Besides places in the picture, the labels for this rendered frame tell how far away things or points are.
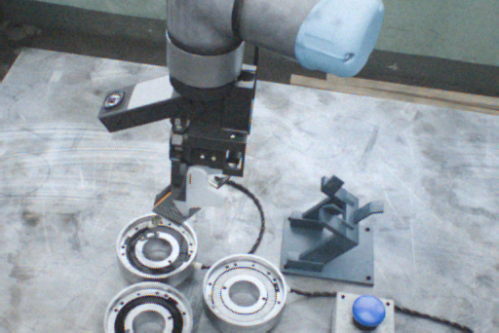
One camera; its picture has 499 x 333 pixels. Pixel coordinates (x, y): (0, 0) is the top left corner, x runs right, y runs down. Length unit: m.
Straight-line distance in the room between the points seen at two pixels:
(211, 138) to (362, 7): 0.23
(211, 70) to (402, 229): 0.47
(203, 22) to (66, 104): 0.59
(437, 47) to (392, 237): 1.62
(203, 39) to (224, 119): 0.11
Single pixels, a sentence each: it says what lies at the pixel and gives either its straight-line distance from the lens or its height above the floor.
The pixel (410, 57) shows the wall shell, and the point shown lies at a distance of 2.57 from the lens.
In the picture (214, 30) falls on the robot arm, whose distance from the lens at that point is 0.61.
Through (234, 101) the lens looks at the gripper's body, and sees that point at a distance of 0.68.
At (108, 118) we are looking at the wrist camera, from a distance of 0.73.
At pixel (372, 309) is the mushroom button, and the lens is 0.83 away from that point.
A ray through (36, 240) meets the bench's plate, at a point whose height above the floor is 0.80.
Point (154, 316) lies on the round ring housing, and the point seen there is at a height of 0.81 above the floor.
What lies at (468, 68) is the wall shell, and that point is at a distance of 2.62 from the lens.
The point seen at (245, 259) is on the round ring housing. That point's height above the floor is 0.83.
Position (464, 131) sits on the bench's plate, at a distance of 1.20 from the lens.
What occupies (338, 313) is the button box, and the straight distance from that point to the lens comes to 0.85.
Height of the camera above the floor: 1.55
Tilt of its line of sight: 44 degrees down
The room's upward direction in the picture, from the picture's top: 6 degrees clockwise
